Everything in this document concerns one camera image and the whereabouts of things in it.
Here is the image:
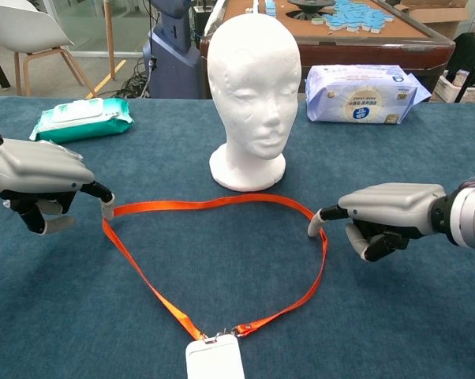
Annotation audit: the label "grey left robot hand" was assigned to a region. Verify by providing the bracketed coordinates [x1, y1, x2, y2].
[0, 122, 116, 236]

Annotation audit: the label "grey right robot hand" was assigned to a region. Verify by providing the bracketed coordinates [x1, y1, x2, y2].
[307, 182, 447, 263]

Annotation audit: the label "orange lanyard strap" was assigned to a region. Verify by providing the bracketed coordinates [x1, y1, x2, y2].
[102, 193, 329, 341]

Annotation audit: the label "white ID badge holder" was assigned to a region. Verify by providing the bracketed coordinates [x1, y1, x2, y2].
[185, 330, 246, 379]

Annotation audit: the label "blue mobile robot base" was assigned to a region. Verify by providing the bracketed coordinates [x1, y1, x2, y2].
[142, 0, 207, 99]

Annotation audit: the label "white foam mannequin head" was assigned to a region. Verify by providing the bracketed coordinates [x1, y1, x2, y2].
[206, 13, 303, 193]

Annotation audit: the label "green wet wipes pack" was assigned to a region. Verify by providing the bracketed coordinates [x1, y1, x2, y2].
[28, 97, 135, 145]

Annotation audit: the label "white blue tissue pack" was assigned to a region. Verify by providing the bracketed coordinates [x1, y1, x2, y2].
[303, 64, 433, 126]

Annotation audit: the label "white storage box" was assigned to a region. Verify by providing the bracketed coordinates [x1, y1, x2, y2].
[434, 70, 475, 104]

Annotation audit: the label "white chair wooden legs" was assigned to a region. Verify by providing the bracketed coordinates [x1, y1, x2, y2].
[0, 0, 99, 98]

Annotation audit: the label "light wooden pole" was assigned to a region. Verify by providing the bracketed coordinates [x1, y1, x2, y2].
[103, 0, 117, 81]

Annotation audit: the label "brown mahjong table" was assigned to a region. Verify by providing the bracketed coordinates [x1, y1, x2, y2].
[200, 0, 456, 99]

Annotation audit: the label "blue felt table cover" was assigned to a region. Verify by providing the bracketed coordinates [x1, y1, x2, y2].
[0, 96, 475, 379]

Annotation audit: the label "black bag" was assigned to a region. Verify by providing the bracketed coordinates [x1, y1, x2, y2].
[451, 32, 475, 80]

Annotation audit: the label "blue mahjong tiles pile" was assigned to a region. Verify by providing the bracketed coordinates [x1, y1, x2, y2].
[324, 0, 395, 35]

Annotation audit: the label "brown cardboard box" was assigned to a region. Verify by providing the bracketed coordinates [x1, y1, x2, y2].
[393, 0, 470, 40]

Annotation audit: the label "black round wheel part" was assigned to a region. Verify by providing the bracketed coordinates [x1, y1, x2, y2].
[286, 0, 336, 21]

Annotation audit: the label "tangled floor cable bundle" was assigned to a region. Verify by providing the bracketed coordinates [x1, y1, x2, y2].
[114, 54, 159, 99]

